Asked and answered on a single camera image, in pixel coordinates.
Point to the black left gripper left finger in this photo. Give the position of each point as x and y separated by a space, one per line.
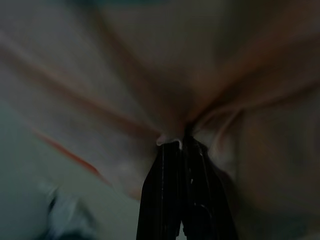
160 195

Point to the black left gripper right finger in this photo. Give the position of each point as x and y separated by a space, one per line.
205 200

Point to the pink patterned pillow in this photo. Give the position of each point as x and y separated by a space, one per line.
100 75

